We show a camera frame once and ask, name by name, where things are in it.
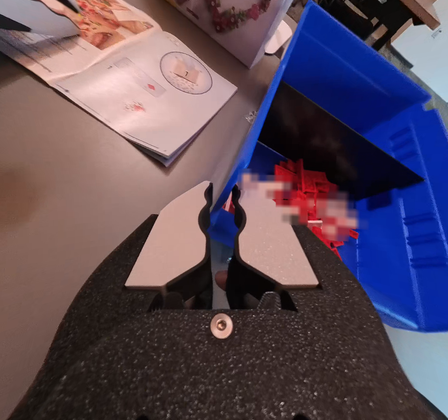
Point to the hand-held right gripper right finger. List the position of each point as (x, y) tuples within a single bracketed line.
[(273, 259)]

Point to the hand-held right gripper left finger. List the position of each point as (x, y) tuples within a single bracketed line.
[(171, 248)]

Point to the blue plastic bin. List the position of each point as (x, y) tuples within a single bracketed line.
[(350, 76)]

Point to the pile of dark red pieces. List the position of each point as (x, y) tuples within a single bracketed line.
[(308, 182)]

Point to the black bin divider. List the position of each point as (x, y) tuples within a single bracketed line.
[(315, 136)]

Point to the flower print instruction booklet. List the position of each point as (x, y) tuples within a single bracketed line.
[(140, 90)]

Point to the yellow cardboard box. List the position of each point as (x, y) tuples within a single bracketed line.
[(241, 38)]

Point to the black office chair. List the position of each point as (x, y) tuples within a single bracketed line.
[(350, 6)]

